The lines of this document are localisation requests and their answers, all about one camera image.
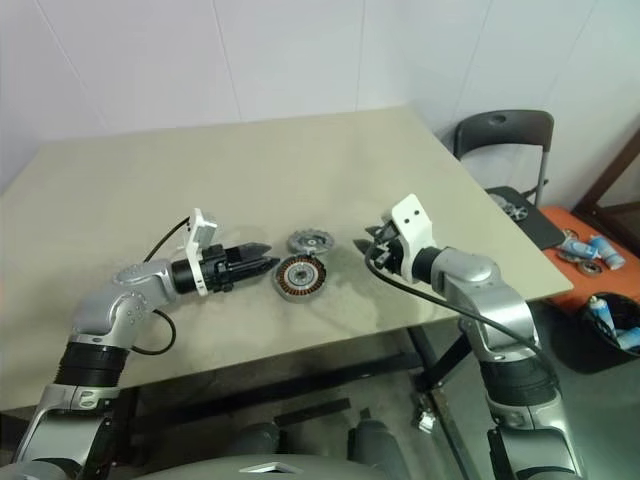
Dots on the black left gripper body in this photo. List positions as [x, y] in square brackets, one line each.
[220, 270]

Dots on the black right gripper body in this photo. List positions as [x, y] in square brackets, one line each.
[390, 252]

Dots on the round copper-wound motor housing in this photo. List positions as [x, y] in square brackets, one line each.
[300, 277]

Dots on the grey ribbed motor lid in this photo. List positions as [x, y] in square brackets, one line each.
[310, 240]

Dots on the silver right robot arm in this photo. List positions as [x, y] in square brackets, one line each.
[500, 310]

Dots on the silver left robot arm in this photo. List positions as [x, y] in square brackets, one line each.
[100, 310]

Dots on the spoked metal wheel part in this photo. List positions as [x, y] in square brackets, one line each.
[510, 207]

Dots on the long black tape strip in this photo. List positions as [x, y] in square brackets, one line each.
[310, 412]

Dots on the short black tape strip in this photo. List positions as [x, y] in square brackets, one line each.
[365, 414]

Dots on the dark grey folding chair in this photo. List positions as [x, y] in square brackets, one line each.
[505, 125]

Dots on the dark rounded shape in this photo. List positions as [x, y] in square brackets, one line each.
[372, 440]
[255, 437]

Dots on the white floor latch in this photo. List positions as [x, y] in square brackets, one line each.
[424, 421]

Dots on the blue white tube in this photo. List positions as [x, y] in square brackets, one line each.
[607, 252]
[602, 315]
[630, 339]
[577, 247]

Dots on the grey robot torso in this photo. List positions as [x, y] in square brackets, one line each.
[300, 460]

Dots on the black waste bin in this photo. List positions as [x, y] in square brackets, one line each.
[575, 350]

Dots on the orange mat with parts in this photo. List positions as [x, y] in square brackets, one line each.
[610, 285]

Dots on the dark framed cabinet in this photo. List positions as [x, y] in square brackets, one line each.
[610, 185]

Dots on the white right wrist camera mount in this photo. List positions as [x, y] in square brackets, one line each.
[412, 225]

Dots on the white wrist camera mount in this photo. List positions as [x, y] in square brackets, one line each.
[205, 230]
[412, 225]

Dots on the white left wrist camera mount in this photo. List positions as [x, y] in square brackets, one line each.
[205, 230]

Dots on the black table frame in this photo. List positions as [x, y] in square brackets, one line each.
[300, 375]

